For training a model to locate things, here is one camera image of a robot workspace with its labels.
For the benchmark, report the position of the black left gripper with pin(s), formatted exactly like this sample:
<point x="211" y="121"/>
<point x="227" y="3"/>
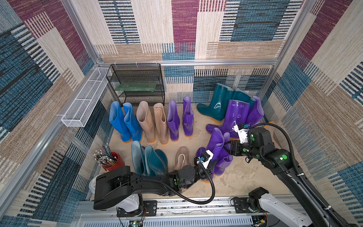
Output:
<point x="208" y="172"/>

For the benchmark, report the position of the red pen holder cup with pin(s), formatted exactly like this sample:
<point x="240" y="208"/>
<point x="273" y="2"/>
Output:
<point x="107" y="159"/>

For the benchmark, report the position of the white round clock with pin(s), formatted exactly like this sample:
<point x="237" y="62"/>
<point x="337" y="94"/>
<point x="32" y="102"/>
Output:
<point x="92" y="185"/>

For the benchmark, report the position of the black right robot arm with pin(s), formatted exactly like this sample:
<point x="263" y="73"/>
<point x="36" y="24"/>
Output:
<point x="256" y="143"/>

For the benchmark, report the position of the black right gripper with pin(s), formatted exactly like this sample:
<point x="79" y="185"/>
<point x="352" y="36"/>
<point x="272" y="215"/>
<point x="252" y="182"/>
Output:
<point x="234" y="147"/>

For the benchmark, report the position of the white wire mesh basket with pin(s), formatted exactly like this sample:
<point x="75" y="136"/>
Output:
<point x="83" y="105"/>

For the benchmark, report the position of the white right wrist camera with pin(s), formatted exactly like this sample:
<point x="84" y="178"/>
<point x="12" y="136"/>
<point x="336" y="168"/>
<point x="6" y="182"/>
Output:
<point x="242" y="130"/>

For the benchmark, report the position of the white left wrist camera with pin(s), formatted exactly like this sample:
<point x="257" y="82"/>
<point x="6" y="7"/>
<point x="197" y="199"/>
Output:
<point x="205" y="158"/>

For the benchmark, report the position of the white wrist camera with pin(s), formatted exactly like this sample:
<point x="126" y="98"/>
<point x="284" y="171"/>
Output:
<point x="242" y="130"/>
<point x="205" y="158"/>

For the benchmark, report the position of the green tray on rack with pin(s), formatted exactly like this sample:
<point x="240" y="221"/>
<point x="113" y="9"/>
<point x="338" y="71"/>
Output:
<point x="136" y="86"/>

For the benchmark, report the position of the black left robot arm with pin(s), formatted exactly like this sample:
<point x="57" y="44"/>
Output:
<point x="115" y="186"/>

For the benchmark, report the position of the purple rain boot front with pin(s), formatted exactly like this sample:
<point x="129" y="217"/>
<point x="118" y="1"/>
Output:
<point x="215" y="144"/>

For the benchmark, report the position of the black wire mesh shelf rack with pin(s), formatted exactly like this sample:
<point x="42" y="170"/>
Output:
<point x="144" y="72"/>

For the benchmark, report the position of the beige rain boot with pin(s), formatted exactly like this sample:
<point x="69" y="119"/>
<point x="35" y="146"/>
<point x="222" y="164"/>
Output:
<point x="181" y="158"/>
<point x="161" y="124"/>
<point x="145" y="119"/>

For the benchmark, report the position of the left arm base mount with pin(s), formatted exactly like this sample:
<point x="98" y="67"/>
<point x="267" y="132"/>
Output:
<point x="135" y="206"/>

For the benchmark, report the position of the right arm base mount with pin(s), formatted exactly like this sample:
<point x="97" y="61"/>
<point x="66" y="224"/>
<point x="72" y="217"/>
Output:
<point x="260" y="200"/>

